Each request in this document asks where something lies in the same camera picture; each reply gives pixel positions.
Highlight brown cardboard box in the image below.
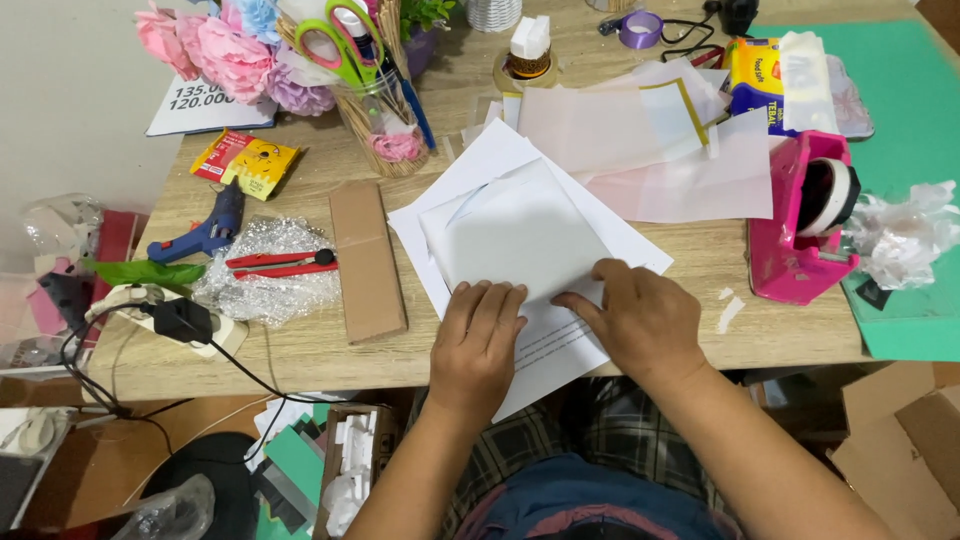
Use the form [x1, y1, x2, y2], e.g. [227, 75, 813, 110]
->
[828, 361, 960, 540]

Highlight blue shirt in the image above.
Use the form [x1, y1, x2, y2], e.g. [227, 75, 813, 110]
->
[456, 452, 741, 540]

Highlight translucent sheet with yellow edge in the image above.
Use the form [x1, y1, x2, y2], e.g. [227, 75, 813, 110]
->
[517, 75, 711, 178]

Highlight white wicker basket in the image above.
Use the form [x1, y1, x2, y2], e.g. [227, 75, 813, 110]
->
[464, 0, 525, 33]

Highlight plaid shorts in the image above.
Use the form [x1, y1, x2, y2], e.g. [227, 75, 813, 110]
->
[407, 377, 741, 540]

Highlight green cutting mat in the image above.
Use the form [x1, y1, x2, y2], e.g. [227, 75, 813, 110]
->
[750, 18, 960, 363]

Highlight bubble wrap sheet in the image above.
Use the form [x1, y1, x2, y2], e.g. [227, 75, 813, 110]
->
[192, 216, 343, 330]

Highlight white paper scraps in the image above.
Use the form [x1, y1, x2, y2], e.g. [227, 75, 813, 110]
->
[715, 286, 748, 336]

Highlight black power adapter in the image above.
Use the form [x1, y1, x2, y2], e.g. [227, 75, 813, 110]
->
[151, 297, 216, 347]

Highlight white plastic wrap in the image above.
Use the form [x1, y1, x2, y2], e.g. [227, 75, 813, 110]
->
[777, 31, 840, 137]

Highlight purple ribbon roll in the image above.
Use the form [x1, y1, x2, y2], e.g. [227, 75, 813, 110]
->
[618, 10, 666, 51]

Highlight white tape roll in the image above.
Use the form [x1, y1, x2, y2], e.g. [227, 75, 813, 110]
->
[796, 157, 863, 240]

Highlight blue glue gun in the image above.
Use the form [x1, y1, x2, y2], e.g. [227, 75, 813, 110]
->
[146, 177, 247, 266]

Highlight large white paper sheet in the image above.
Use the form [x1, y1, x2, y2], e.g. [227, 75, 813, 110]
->
[386, 118, 675, 324]

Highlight white printed paper sheet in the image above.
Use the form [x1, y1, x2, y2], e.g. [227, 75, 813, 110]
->
[491, 288, 615, 425]

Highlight pink tape dispenser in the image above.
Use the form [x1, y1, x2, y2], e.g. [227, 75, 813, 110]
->
[747, 130, 862, 306]

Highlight pile of coloured paper sheets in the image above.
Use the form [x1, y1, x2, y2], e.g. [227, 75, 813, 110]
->
[245, 399, 333, 540]

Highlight heap of bags and boxes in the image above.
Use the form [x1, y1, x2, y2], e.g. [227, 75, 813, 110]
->
[0, 192, 141, 378]

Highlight plain translucent paper sheet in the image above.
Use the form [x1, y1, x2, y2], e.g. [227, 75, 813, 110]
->
[583, 107, 774, 225]

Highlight crumpled clear plastic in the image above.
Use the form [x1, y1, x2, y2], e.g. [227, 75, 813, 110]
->
[843, 180, 960, 292]

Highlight brown cardboard strip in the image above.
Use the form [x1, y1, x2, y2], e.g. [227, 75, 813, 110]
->
[328, 181, 409, 346]

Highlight clear tape roll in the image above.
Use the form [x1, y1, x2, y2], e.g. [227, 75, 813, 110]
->
[492, 48, 561, 94]

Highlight yellow and red packet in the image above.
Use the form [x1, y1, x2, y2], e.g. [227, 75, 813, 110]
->
[189, 128, 302, 202]

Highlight white sign sheet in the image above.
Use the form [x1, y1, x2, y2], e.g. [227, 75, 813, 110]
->
[144, 73, 279, 138]

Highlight black power cable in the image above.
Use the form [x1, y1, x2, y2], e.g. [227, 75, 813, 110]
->
[59, 300, 354, 470]

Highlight green handled scissors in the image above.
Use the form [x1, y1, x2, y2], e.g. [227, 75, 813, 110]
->
[294, 0, 386, 86]

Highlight clear plastic bag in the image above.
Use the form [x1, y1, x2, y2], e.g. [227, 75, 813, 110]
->
[111, 473, 217, 540]

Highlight blue and yellow wrap box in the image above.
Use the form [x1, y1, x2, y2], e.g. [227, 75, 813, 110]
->
[723, 37, 798, 138]

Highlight clear patterned plastic tray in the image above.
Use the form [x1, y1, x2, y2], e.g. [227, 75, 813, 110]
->
[825, 54, 876, 141]

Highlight small black paper piece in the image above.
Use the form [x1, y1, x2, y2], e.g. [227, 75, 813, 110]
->
[855, 278, 894, 312]

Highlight box of white foam pieces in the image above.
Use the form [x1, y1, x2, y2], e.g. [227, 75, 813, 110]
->
[312, 404, 399, 540]

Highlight green artificial leaf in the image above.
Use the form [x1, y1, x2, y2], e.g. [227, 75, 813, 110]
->
[81, 257, 208, 288]

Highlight person's right hand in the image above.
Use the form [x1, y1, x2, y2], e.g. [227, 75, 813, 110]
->
[551, 258, 711, 384]

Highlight pink paper flower bouquet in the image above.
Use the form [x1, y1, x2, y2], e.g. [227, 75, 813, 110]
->
[135, 0, 339, 118]

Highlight clear jar with wooden sticks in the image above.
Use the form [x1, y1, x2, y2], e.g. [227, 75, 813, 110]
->
[330, 0, 433, 180]

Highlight blue pen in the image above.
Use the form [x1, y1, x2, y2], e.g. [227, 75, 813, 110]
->
[378, 56, 438, 152]

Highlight white power strip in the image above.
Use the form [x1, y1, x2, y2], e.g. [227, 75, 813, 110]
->
[84, 283, 251, 360]

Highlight black round stool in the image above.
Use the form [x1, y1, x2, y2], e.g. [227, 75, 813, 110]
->
[139, 432, 261, 540]

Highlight red utility cutter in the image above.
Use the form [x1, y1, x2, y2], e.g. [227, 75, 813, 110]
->
[225, 248, 339, 282]

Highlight green plant in purple pot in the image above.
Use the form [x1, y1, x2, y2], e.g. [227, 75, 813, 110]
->
[399, 0, 457, 81]

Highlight person's left hand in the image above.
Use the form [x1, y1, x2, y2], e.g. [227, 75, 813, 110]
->
[426, 280, 530, 422]

